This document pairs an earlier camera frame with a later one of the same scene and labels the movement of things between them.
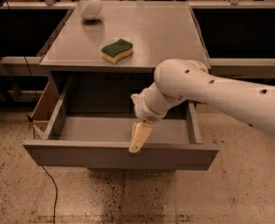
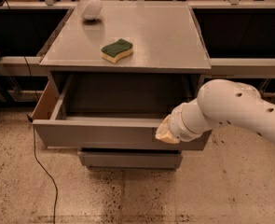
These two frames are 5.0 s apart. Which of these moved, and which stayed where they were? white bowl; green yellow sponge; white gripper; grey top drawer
Moved: grey top drawer; white gripper
Stayed: green yellow sponge; white bowl
